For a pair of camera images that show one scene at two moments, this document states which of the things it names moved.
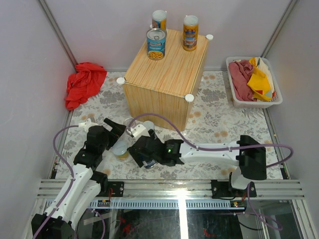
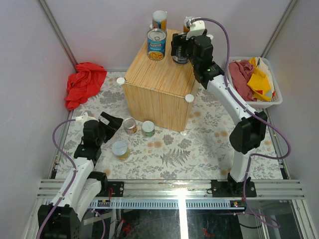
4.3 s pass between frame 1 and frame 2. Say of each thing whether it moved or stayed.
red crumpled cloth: stayed
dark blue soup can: moved
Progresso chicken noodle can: stayed
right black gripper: moved
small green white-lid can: stayed
